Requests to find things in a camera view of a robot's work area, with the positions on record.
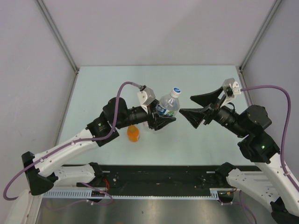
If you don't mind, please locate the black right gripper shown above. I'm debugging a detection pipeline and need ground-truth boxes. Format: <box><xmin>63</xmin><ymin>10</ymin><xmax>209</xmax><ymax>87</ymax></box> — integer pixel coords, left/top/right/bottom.
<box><xmin>178</xmin><ymin>85</ymin><xmax>248</xmax><ymax>137</ymax></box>

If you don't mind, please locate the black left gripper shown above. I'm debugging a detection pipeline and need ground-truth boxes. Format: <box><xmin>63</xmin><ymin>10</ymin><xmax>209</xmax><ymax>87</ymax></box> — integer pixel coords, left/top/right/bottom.
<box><xmin>114</xmin><ymin>99</ymin><xmax>176</xmax><ymax>131</ymax></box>

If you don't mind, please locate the clear bottle blue green label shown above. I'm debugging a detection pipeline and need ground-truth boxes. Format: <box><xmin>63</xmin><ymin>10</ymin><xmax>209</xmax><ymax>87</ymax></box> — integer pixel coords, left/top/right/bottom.
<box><xmin>142</xmin><ymin>87</ymin><xmax>182</xmax><ymax>134</ymax></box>

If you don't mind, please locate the blue white Pocari cap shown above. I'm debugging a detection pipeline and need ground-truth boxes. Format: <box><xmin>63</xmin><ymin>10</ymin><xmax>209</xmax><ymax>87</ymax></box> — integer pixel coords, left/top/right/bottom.
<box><xmin>170</xmin><ymin>87</ymin><xmax>181</xmax><ymax>98</ymax></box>

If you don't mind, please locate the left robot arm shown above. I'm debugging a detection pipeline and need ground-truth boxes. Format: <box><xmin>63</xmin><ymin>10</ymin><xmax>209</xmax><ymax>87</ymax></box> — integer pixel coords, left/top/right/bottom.
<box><xmin>21</xmin><ymin>98</ymin><xmax>176</xmax><ymax>196</ymax></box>

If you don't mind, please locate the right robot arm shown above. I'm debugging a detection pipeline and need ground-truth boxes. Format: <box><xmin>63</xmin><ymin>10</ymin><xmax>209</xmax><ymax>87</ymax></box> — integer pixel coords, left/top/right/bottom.
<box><xmin>179</xmin><ymin>83</ymin><xmax>299</xmax><ymax>224</ymax></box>

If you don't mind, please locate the small orange juice bottle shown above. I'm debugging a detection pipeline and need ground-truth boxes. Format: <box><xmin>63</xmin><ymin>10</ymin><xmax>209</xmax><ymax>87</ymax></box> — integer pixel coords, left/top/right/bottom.
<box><xmin>127</xmin><ymin>125</ymin><xmax>140</xmax><ymax>142</ymax></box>

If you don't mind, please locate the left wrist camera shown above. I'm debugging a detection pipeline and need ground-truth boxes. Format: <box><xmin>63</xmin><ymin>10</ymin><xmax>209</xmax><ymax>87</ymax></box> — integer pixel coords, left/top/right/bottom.
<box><xmin>137</xmin><ymin>85</ymin><xmax>156</xmax><ymax>113</ymax></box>

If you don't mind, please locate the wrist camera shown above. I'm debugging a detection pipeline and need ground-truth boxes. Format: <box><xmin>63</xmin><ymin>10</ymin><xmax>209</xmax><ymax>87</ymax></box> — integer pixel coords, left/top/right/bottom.
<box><xmin>137</xmin><ymin>85</ymin><xmax>156</xmax><ymax>113</ymax></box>
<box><xmin>221</xmin><ymin>78</ymin><xmax>241</xmax><ymax>107</ymax></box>

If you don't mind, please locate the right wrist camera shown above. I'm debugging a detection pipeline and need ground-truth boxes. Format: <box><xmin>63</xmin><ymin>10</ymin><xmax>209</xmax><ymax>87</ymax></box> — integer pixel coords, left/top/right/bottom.
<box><xmin>221</xmin><ymin>78</ymin><xmax>241</xmax><ymax>107</ymax></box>

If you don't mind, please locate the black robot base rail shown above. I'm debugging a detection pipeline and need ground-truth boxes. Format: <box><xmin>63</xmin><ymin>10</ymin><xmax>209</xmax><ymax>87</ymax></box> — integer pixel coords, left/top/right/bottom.
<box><xmin>76</xmin><ymin>163</ymin><xmax>264</xmax><ymax>196</ymax></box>

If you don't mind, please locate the white slotted cable duct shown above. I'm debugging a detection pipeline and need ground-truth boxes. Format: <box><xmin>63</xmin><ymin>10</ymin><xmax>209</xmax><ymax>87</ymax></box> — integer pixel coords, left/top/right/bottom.
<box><xmin>43</xmin><ymin>188</ymin><xmax>219</xmax><ymax>200</ymax></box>

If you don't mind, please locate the right aluminium frame post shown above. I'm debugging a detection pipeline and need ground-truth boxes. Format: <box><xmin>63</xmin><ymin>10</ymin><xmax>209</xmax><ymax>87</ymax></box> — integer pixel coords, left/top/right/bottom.
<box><xmin>239</xmin><ymin>0</ymin><xmax>283</xmax><ymax>72</ymax></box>

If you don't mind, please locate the aluminium frame post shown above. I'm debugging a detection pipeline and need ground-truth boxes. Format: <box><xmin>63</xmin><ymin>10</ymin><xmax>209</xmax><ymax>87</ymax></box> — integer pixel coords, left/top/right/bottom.
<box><xmin>34</xmin><ymin>0</ymin><xmax>79</xmax><ymax>74</ymax></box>
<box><xmin>239</xmin><ymin>0</ymin><xmax>283</xmax><ymax>72</ymax></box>

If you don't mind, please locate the left aluminium frame post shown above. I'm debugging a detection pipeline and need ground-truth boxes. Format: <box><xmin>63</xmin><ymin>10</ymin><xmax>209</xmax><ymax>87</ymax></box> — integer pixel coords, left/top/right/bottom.
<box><xmin>34</xmin><ymin>0</ymin><xmax>79</xmax><ymax>74</ymax></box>

